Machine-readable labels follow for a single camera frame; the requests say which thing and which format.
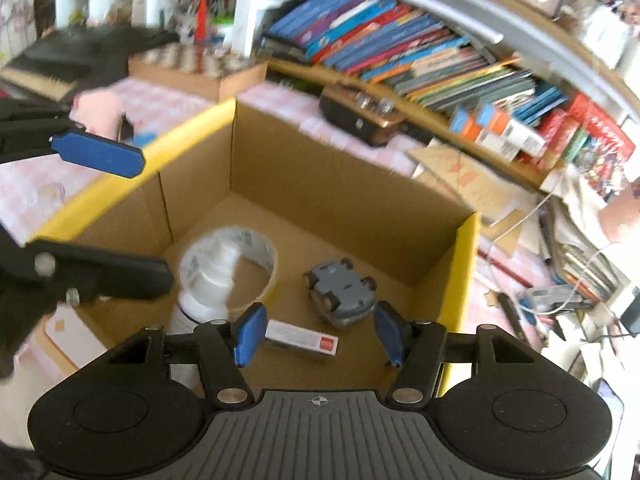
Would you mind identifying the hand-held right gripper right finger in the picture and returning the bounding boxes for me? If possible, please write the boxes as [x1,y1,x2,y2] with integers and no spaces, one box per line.
[373,300,539,407]

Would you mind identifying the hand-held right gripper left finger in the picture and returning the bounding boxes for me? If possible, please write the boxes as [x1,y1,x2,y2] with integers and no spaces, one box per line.
[107,301,269,411]

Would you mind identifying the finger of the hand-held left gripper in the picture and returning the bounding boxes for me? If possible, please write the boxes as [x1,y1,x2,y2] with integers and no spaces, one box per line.
[20,239,176,307]
[0,100,147,180]

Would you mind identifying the pink plush pig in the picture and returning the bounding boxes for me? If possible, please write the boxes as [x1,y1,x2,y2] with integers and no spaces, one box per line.
[70,87,127,142]

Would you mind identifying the small white box red end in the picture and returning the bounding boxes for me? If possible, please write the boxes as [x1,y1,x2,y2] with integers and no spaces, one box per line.
[263,318,341,360]

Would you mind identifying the white spray bottle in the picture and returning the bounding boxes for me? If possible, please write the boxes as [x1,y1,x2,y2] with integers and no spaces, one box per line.
[167,242,242,391]

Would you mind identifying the grey toy car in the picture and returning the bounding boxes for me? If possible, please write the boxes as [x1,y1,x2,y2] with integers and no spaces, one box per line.
[302,258,377,330]

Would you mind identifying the clear tape roll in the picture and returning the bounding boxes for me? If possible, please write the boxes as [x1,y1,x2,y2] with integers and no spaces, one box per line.
[177,227,280,312]

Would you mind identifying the yellow cardboard box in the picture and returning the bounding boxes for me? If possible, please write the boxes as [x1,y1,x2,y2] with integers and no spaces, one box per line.
[29,97,482,402]

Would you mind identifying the cream sheet with yellow border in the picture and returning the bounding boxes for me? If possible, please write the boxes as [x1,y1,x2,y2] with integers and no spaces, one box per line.
[42,304,110,374]

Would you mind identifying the black electronic keyboard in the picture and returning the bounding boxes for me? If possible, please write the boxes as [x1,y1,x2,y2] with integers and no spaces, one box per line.
[0,26,177,102]

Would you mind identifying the black marker pen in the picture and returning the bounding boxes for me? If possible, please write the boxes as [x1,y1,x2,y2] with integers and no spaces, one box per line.
[497,292,527,342]

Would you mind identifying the red pencil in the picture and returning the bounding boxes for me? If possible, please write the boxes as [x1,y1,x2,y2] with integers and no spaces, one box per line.
[476,249,537,289]

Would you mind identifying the wooden chessboard box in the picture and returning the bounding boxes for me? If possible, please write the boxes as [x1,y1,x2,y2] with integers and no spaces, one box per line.
[127,42,269,104]

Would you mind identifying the grey blue scissors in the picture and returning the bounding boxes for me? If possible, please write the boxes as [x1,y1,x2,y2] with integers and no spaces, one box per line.
[519,284,589,318]

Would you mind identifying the brown cardboard sheets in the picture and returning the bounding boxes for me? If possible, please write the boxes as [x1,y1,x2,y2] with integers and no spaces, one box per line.
[407,142,537,227]

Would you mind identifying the red tassel ornament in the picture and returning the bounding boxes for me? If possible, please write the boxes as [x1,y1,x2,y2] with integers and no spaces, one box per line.
[197,0,212,44]

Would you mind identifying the white jar with green lid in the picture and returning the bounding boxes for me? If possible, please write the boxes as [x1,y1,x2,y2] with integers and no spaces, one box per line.
[212,12,236,47]

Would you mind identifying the pile of papers and notebooks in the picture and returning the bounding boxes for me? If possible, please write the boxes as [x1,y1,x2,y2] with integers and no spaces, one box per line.
[539,174,640,377]

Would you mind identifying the white bookshelf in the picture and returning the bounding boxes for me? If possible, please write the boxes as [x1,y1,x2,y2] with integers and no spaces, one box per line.
[50,0,640,192]

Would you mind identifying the brown radio with silver knobs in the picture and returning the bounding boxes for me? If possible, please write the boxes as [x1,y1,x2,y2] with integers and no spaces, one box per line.
[318,82,409,149]

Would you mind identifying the pink cylindrical container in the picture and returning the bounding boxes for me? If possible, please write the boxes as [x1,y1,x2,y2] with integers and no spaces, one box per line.
[597,191,640,247]

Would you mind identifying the red thick book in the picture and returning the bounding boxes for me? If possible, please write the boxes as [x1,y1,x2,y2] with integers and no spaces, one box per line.
[537,92,637,197]

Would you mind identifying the row of colourful leaning books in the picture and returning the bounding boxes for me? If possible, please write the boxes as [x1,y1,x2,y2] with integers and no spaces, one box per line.
[260,0,569,117]

